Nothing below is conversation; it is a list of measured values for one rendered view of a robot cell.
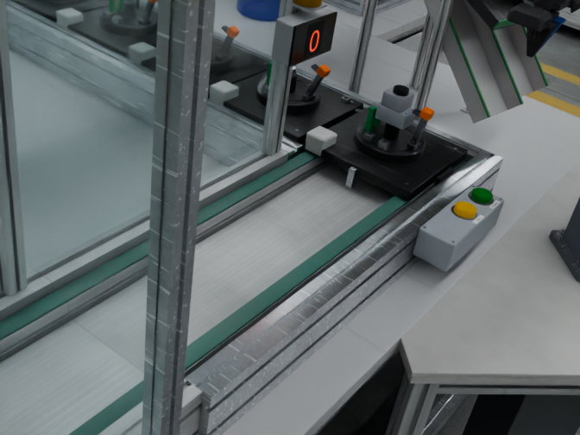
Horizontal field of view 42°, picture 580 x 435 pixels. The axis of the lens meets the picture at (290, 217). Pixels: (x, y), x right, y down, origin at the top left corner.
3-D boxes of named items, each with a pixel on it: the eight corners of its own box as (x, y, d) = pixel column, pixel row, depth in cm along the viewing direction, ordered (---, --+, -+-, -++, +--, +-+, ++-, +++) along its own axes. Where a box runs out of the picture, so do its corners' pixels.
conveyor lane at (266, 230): (453, 194, 161) (466, 154, 155) (171, 423, 102) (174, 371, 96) (343, 141, 173) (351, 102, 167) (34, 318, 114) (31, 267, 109)
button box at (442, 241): (496, 224, 146) (506, 198, 142) (445, 273, 131) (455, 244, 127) (463, 209, 149) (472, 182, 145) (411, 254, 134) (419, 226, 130)
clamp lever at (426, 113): (420, 143, 147) (435, 110, 143) (416, 147, 146) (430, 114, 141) (406, 134, 149) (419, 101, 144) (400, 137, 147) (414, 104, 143)
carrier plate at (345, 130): (465, 158, 155) (469, 148, 154) (407, 201, 139) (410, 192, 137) (368, 114, 166) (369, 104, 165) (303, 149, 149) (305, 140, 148)
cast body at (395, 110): (413, 123, 148) (421, 91, 144) (402, 130, 145) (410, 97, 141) (377, 107, 152) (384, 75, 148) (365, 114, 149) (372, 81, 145)
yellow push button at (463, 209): (477, 217, 137) (481, 207, 136) (468, 225, 135) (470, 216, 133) (457, 207, 139) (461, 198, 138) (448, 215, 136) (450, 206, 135)
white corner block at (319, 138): (335, 151, 150) (338, 133, 148) (321, 159, 147) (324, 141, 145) (316, 141, 152) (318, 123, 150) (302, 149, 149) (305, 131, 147)
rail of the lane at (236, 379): (489, 198, 161) (505, 154, 155) (204, 449, 99) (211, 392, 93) (466, 187, 164) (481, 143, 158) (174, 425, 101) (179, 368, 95)
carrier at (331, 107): (362, 111, 167) (373, 58, 159) (297, 147, 150) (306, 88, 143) (276, 72, 177) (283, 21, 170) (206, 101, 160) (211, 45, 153)
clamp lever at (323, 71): (315, 96, 159) (331, 70, 154) (309, 98, 157) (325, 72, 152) (303, 85, 159) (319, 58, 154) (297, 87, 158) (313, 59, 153)
